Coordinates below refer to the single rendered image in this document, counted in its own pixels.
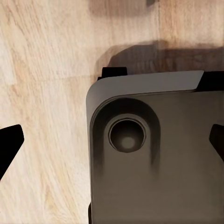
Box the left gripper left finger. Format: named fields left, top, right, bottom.
left=0, top=124, right=24, bottom=180

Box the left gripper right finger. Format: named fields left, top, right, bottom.
left=209, top=124, right=224, bottom=161

